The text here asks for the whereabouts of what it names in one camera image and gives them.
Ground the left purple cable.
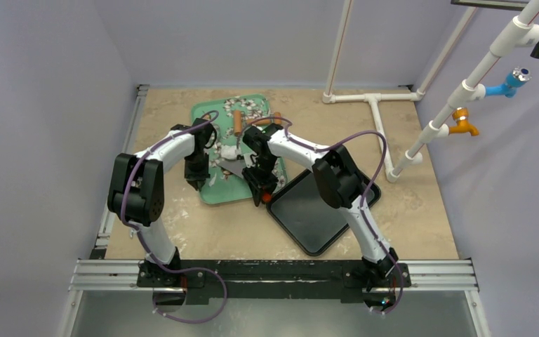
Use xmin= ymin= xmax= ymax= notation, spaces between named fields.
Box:
xmin=119 ymin=110 xmax=229 ymax=324

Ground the white pvc pipe frame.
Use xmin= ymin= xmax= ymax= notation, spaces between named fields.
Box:
xmin=322 ymin=1 xmax=539 ymax=183

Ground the purple cable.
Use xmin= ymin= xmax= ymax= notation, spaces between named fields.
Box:
xmin=119 ymin=110 xmax=229 ymax=324
xmin=236 ymin=116 xmax=405 ymax=315

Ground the wooden rolling pin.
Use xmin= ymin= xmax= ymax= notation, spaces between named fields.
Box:
xmin=233 ymin=110 xmax=282 ymax=136

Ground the metal scraper wooden handle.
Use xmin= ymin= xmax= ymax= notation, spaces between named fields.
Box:
xmin=219 ymin=159 xmax=272 ymax=203

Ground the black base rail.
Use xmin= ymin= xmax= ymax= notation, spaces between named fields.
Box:
xmin=136 ymin=259 xmax=412 ymax=310

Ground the green floral tray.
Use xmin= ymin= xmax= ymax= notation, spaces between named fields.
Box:
xmin=191 ymin=94 xmax=272 ymax=204

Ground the orange faucet tap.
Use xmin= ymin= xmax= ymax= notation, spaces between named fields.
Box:
xmin=448 ymin=107 xmax=479 ymax=136

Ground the black baking tray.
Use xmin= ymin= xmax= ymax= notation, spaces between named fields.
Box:
xmin=265 ymin=168 xmax=383 ymax=257

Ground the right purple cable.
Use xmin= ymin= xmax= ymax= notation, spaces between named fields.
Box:
xmin=236 ymin=116 xmax=405 ymax=315

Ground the aluminium frame rail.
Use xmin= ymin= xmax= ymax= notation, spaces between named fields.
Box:
xmin=67 ymin=84 xmax=150 ymax=337

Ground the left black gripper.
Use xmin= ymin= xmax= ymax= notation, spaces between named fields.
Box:
xmin=184 ymin=152 xmax=210 ymax=191

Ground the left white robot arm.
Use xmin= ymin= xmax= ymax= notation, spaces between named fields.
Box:
xmin=107 ymin=117 xmax=216 ymax=288

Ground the blue faucet tap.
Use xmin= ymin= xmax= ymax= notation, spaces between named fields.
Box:
xmin=485 ymin=67 xmax=532 ymax=98

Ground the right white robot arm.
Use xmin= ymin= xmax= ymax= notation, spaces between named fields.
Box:
xmin=241 ymin=123 xmax=404 ymax=287

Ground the small white dough strip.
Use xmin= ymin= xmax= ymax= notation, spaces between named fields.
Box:
xmin=208 ymin=173 xmax=218 ymax=187

